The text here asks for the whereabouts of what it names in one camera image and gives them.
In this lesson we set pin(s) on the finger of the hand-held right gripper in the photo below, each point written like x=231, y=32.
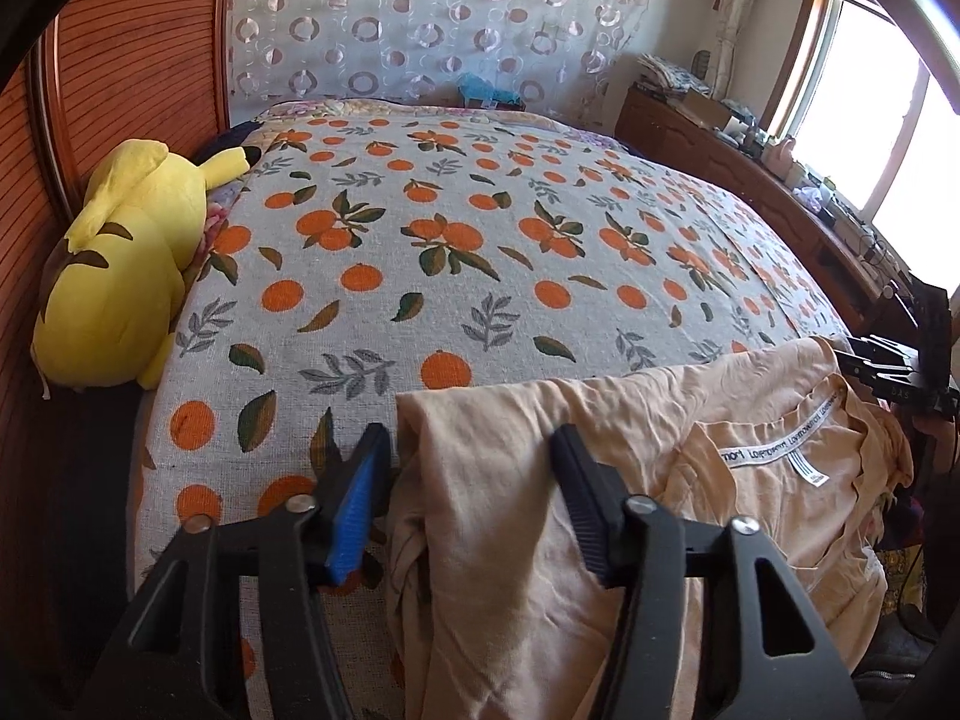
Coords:
x=870, y=376
x=889, y=350

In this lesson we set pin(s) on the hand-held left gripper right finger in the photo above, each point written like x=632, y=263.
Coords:
x=592, y=517

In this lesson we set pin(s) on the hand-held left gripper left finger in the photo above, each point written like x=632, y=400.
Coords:
x=352, y=517

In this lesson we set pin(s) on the beige printed t-shirt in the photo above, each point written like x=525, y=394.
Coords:
x=525, y=540

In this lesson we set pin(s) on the white tissue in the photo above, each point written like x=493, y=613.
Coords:
x=816, y=195

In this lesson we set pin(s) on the window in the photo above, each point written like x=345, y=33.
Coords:
x=862, y=112

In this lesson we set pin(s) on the wooden cabinet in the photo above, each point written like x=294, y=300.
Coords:
x=712, y=157

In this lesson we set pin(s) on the cardboard box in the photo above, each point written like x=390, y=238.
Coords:
x=705, y=111

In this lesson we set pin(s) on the yellow plush toy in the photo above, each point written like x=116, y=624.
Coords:
x=127, y=277

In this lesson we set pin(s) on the stack of folded cloths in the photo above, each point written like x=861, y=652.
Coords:
x=671, y=73

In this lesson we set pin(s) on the white window curtain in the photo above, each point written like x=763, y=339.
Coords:
x=731, y=22

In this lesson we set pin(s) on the dark blue bed sheet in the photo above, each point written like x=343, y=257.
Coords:
x=225, y=135

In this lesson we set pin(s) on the floral fleece blanket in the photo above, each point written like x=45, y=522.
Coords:
x=330, y=108

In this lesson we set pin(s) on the light blue bundle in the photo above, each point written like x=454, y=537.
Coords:
x=487, y=91

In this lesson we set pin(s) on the circle patterned sheer curtain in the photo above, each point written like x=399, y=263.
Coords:
x=450, y=15

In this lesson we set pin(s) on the wooden louvred wardrobe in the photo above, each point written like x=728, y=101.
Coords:
x=135, y=52

